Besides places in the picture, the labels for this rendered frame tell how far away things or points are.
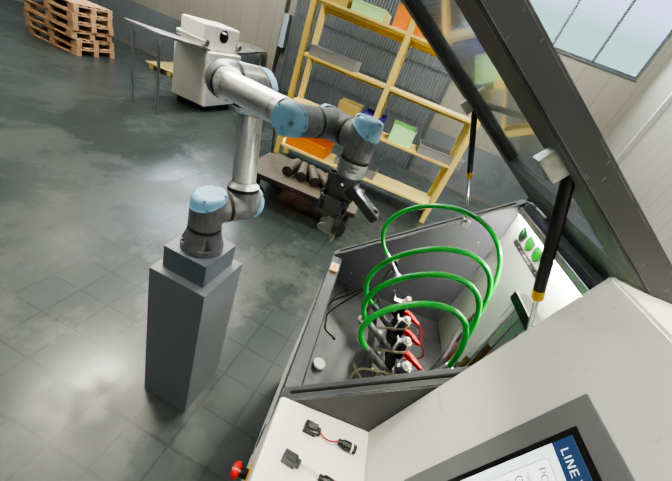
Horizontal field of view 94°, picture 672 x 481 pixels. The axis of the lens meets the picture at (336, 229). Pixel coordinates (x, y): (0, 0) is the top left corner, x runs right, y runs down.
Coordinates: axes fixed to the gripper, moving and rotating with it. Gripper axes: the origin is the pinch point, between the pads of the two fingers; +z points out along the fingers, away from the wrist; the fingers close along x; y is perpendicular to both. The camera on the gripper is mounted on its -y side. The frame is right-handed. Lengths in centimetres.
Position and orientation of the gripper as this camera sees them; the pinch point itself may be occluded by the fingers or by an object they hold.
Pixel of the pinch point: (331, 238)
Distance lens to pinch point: 92.0
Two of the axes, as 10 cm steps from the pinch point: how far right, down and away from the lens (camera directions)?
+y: -9.3, -3.8, 0.1
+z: -3.3, 8.1, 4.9
